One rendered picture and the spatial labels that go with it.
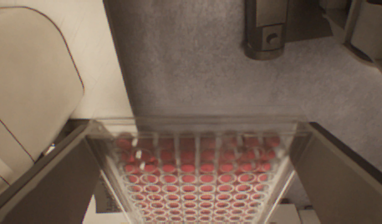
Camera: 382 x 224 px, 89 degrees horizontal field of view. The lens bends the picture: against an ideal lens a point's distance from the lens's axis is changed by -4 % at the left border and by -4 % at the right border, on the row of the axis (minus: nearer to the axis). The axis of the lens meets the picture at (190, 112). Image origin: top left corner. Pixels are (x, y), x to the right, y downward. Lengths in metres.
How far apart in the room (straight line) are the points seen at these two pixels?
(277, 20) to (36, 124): 0.92
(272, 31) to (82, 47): 0.78
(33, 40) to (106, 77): 0.14
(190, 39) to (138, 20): 0.29
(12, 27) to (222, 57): 1.02
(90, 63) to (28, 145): 0.18
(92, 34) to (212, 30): 0.84
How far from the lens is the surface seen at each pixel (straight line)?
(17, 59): 0.34
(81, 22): 0.40
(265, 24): 0.99
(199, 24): 1.15
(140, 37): 1.20
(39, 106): 0.35
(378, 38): 0.58
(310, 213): 3.03
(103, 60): 0.42
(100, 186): 0.74
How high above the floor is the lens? 1.09
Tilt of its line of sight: 49 degrees down
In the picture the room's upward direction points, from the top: 179 degrees counter-clockwise
